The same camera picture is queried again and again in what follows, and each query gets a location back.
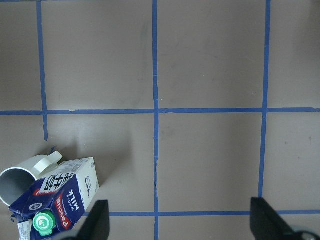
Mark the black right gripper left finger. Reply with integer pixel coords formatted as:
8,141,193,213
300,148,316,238
77,200,110,240

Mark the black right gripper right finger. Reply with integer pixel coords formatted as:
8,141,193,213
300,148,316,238
249,197,297,240

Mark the blue white milk carton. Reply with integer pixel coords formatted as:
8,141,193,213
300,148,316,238
9,157,100,240

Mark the grey white plastic mug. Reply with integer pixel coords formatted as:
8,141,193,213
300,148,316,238
0,151,63,206

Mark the brown paper table cover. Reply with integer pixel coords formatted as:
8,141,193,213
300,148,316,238
0,0,320,240

